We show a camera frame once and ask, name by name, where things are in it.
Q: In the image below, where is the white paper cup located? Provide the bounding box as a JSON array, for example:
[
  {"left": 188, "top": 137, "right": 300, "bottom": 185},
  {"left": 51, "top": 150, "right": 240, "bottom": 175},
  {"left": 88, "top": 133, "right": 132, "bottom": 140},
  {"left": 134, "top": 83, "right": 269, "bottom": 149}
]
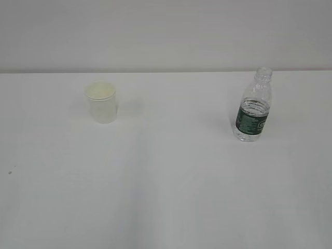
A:
[{"left": 85, "top": 82, "right": 118, "bottom": 124}]

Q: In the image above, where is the clear water bottle green label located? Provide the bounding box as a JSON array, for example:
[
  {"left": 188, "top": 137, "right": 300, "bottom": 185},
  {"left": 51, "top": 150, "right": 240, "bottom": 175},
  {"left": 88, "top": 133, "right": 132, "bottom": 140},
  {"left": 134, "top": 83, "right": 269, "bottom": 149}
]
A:
[{"left": 233, "top": 67, "right": 273, "bottom": 142}]

